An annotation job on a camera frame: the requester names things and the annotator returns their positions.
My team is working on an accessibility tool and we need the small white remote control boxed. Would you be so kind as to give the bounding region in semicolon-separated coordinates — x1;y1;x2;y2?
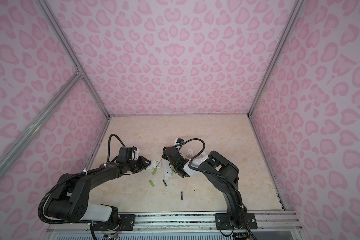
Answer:
162;161;173;179

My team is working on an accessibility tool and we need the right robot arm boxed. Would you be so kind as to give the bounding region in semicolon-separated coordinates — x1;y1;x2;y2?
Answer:
162;146;248;229

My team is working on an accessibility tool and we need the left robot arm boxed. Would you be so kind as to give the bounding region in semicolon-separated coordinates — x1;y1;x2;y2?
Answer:
37;147;152;228

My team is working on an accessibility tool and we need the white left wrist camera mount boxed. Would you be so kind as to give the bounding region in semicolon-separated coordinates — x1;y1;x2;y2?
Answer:
132;147;139;161

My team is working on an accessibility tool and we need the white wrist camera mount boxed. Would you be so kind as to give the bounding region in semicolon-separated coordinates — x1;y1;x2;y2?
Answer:
132;147;139;161
174;138;185;148

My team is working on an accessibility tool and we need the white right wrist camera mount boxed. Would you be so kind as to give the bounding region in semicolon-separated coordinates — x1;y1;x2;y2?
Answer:
174;138;185;148

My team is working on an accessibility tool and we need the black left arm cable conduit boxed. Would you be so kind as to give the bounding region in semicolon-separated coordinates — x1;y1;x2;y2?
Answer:
37;133;127;225

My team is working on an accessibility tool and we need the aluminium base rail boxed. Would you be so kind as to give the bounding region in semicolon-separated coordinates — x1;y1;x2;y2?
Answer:
44;210;306;240

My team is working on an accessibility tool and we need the diagonal aluminium frame bar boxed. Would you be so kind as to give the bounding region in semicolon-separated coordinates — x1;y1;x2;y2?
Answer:
0;71;82;180

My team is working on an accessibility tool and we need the right rear aluminium frame post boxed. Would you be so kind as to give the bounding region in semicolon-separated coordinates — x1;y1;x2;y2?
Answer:
247;0;306;119

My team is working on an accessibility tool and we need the aluminium corner frame post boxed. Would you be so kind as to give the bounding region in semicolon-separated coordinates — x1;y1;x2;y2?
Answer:
35;0;111;120

